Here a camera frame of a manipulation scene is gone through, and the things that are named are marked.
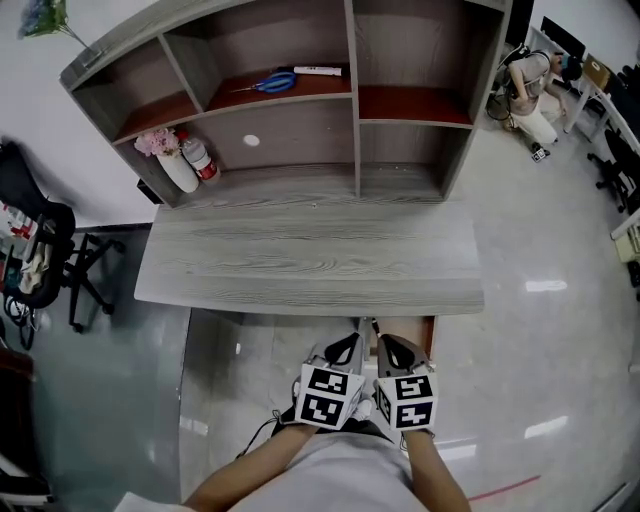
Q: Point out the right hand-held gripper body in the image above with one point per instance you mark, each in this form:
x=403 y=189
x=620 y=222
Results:
x=407 y=402

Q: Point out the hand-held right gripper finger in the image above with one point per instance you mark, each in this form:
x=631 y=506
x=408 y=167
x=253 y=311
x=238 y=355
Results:
x=384 y=356
x=407 y=356

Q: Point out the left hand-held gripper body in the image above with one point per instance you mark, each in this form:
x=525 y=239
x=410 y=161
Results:
x=327 y=395

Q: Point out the white tube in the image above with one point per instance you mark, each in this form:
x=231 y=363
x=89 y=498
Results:
x=318 y=70

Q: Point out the person's right forearm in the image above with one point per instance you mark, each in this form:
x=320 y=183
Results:
x=432 y=470

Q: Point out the person's left forearm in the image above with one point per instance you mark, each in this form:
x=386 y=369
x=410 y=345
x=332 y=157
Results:
x=250 y=470

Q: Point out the grey wooden desk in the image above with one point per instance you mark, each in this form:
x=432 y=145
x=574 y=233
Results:
x=310 y=260

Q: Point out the person's white shoe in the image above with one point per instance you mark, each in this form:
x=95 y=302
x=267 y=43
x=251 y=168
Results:
x=363 y=406

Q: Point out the person's dark shorts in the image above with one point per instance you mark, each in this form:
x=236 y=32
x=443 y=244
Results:
x=370 y=429

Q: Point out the person's white shirt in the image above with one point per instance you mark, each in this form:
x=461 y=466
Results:
x=330 y=475

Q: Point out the grey wooden hutch shelf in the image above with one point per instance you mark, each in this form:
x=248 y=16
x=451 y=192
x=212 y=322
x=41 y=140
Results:
x=300 y=130

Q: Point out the clear bottle with red cap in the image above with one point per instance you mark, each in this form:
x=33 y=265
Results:
x=200 y=159

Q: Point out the hand-held gripper on floor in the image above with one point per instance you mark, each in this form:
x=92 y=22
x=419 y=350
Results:
x=540 y=153

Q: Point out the white vase with pink flowers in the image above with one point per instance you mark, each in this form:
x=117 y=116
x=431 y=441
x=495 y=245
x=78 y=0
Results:
x=175 y=167

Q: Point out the black swivel chair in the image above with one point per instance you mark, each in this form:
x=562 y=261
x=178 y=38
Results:
x=617 y=160

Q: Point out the black office chair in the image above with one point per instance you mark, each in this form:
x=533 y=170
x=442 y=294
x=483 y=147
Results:
x=60 y=250

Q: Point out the dark red cabinet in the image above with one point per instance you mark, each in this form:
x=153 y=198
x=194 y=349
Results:
x=17 y=425

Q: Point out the white table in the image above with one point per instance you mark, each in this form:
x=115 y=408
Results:
x=590 y=95

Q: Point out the cardboard box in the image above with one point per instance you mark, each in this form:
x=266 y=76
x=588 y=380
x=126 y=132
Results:
x=597 y=71

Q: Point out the black monitor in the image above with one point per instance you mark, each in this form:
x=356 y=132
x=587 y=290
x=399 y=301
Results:
x=562 y=36

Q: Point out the blue artificial flowers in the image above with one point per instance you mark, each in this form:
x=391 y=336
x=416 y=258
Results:
x=42 y=17

